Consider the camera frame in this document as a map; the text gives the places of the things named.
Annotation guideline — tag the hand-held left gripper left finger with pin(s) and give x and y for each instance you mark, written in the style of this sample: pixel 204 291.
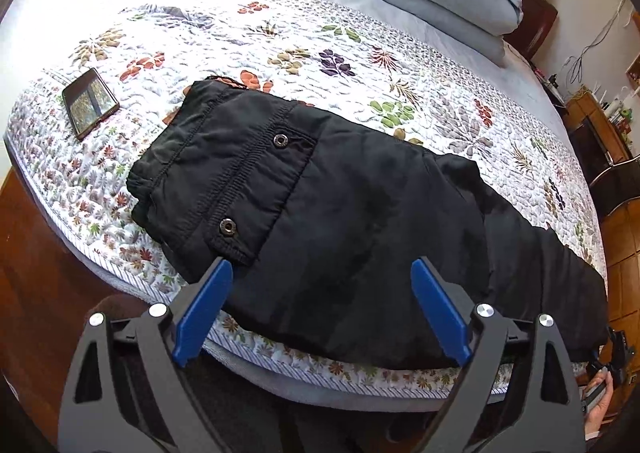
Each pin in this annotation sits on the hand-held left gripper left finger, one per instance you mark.
pixel 202 313

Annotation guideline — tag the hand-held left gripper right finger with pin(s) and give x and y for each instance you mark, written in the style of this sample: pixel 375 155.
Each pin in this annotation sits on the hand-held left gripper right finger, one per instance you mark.
pixel 442 313

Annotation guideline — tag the black pants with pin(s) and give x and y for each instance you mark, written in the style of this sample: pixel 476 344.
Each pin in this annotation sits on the black pants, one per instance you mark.
pixel 350 213

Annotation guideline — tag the person's right hand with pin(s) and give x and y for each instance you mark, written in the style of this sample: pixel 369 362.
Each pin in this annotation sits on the person's right hand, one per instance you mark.
pixel 597 413

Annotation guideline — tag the dark chair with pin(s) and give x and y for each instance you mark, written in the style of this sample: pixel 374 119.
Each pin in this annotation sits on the dark chair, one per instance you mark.
pixel 617 188

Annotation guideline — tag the wooden cabinet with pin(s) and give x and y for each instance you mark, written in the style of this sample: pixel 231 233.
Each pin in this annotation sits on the wooden cabinet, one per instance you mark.
pixel 595 133

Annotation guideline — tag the black smartphone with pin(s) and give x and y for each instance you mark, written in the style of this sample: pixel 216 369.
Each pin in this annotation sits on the black smartphone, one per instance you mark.
pixel 90 100

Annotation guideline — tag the green toy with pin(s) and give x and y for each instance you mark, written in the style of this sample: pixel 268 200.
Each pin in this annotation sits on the green toy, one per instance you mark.
pixel 625 110

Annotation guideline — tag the floral quilted blanket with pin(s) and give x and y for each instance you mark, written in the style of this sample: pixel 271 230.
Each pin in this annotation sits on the floral quilted blanket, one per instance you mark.
pixel 300 43

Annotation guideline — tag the dark wooden headboard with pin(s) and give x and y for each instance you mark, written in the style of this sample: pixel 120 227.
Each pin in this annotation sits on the dark wooden headboard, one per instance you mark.
pixel 537 18

